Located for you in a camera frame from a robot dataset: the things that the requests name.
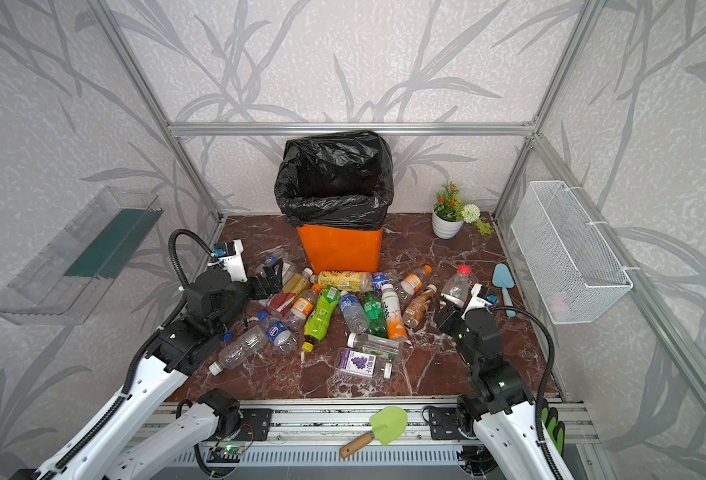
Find blue label crushed bottle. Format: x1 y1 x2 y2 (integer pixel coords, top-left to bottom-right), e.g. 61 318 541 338
255 250 297 283

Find red label water bottle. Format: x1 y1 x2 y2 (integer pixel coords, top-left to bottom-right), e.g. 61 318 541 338
440 265 471 308

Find brown tea bottle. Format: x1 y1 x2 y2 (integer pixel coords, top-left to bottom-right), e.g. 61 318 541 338
403 284 437 330

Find green label juice bottle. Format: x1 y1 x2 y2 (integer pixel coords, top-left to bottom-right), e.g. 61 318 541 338
302 286 341 353

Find clear bottle green label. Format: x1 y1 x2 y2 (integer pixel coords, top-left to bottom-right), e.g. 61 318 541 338
347 333 403 362

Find blue label water bottle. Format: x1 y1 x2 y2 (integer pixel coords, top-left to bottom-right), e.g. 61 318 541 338
338 291 369 334

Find purple grape juice bottle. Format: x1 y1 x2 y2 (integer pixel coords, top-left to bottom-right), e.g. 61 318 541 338
334 348 393 380

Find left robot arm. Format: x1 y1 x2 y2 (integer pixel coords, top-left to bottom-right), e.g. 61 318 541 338
13 229 283 479

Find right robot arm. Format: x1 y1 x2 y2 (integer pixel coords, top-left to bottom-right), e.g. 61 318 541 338
434 302 574 479

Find orange trash bin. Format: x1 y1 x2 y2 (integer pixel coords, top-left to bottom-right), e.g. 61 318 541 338
297 225 383 273

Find black bin liner bag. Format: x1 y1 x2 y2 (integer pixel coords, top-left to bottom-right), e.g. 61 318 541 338
274 130 394 231

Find red yellow tea bottle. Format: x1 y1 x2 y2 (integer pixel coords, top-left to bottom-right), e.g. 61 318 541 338
268 268 313 315

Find orange label clear bottle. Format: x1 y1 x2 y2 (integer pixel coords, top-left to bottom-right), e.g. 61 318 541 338
284 284 322 331

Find orange cap clear bottle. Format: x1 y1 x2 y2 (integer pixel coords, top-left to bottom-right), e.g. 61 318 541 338
399 264 433 296

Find white orange drink bottle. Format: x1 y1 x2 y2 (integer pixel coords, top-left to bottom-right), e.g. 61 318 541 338
381 283 408 342

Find pepsi label clear bottle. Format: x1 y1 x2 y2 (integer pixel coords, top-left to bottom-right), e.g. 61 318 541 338
258 311 297 354

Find clear bottle white cap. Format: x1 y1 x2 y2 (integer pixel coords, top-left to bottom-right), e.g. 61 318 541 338
208 325 268 376

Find teal silicone spatula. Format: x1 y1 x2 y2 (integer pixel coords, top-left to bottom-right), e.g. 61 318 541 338
492 263 516 317

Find green sprite bottle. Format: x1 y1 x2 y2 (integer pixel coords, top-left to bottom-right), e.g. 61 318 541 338
363 291 388 338

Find small pepsi bottle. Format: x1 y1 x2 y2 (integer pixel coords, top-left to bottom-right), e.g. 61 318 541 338
372 269 398 293

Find yellow label tea bottle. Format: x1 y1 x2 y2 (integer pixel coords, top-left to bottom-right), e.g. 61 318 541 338
311 270 373 292

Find white potted artificial flowers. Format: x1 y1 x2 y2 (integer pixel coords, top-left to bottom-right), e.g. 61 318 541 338
432 182 493 240

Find green garden trowel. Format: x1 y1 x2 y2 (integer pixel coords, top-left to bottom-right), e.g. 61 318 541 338
339 406 408 459

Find green work glove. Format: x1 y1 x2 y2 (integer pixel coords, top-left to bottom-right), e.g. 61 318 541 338
542 406 566 455

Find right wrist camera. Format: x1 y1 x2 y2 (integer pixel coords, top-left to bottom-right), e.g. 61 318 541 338
462 283 498 319

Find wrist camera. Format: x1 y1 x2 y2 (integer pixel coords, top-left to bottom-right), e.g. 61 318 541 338
207 240 247 283
462 283 498 319

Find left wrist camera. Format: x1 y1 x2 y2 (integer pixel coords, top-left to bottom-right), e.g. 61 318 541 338
207 240 247 283

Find white wire mesh basket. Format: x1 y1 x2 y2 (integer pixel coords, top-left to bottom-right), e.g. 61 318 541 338
512 180 633 325

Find clear acrylic wall shelf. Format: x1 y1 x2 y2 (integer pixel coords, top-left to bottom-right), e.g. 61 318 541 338
0 187 163 326

